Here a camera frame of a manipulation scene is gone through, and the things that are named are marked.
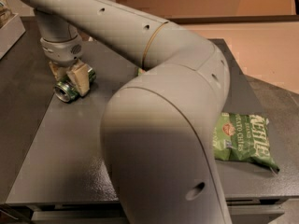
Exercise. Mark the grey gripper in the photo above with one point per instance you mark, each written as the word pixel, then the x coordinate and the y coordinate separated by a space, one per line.
pixel 64 52

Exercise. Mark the green soda can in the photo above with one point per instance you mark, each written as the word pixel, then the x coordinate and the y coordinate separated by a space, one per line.
pixel 65 90

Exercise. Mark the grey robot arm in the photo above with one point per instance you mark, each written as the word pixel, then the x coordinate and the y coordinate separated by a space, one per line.
pixel 156 131

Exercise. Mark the white box at left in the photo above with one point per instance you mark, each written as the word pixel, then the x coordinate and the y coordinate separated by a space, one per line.
pixel 10 33

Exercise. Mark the green jalapeno chips bag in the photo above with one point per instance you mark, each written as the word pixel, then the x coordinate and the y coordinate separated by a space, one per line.
pixel 239 137

